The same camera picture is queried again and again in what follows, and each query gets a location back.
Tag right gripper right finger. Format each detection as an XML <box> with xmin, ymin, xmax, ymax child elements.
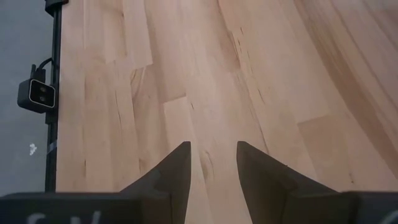
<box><xmin>236</xmin><ymin>141</ymin><xmax>341</xmax><ymax>224</ymax></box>

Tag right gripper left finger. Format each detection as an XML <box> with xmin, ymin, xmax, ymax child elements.
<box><xmin>120</xmin><ymin>141</ymin><xmax>193</xmax><ymax>224</ymax></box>

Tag black table-level camera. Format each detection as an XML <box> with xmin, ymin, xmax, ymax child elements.
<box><xmin>17</xmin><ymin>77</ymin><xmax>57</xmax><ymax>114</ymax></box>

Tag black metal table frame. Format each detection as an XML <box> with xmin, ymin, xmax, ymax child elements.
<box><xmin>44</xmin><ymin>0</ymin><xmax>70</xmax><ymax>194</ymax></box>

